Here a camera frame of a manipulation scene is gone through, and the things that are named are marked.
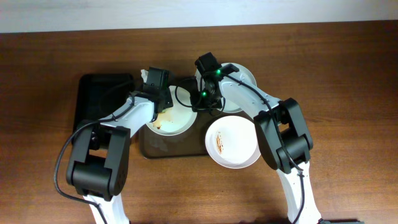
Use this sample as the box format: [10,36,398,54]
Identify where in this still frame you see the black rectangular sponge tray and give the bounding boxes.
[72,73,137,147]

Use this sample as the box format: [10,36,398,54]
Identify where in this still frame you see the white plate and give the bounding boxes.
[195,62,258,114]
[146,85,197,136]
[205,116,261,169]

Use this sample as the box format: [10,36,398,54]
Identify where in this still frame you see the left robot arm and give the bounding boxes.
[66,84,173,223]

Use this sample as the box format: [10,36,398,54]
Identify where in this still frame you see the brown serving tray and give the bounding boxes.
[138,76,259,160]

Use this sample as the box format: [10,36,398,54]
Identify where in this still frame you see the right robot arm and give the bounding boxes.
[200,70,322,223]

